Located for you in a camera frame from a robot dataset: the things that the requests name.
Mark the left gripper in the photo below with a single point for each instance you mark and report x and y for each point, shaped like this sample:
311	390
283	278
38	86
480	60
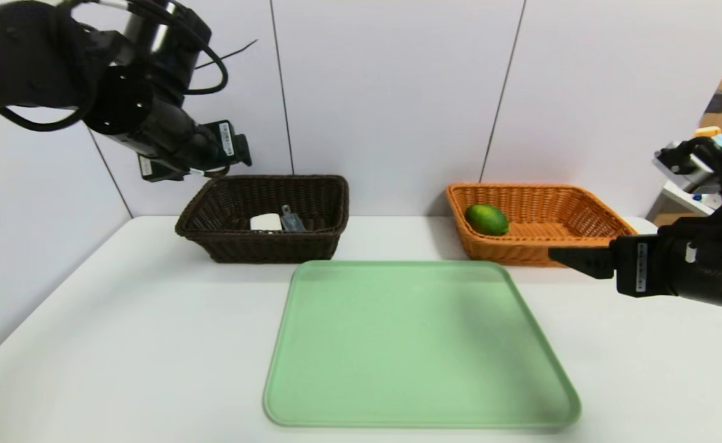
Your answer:
227	141

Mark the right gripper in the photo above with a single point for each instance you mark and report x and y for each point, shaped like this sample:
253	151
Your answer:
634	266

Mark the white soap bar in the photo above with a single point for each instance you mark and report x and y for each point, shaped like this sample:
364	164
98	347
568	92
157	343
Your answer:
266	222

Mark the grey pencil lead case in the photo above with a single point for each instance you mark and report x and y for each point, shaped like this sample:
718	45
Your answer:
291	220

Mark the green lime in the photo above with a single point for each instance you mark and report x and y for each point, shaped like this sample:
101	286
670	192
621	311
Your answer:
487	219

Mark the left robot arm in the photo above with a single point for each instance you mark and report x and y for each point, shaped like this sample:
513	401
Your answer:
23	55

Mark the orange wicker basket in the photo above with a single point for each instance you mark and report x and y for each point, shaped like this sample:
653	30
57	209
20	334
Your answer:
521	249

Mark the dark brown wicker basket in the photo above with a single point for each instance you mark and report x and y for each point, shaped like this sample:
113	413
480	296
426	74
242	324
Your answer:
256	249

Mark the white side table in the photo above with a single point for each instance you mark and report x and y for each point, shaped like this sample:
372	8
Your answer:
681	198

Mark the orange yellow toy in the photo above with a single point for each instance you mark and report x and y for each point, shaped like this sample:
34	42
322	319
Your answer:
707	131

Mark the light green plastic tray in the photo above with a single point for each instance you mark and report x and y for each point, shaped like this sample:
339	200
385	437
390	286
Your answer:
422	357

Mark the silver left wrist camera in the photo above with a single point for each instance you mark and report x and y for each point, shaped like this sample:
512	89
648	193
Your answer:
158	169

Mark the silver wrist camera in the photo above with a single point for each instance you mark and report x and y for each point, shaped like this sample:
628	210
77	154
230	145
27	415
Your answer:
684	163
158	169

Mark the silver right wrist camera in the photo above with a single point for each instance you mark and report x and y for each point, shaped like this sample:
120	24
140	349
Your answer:
684	163

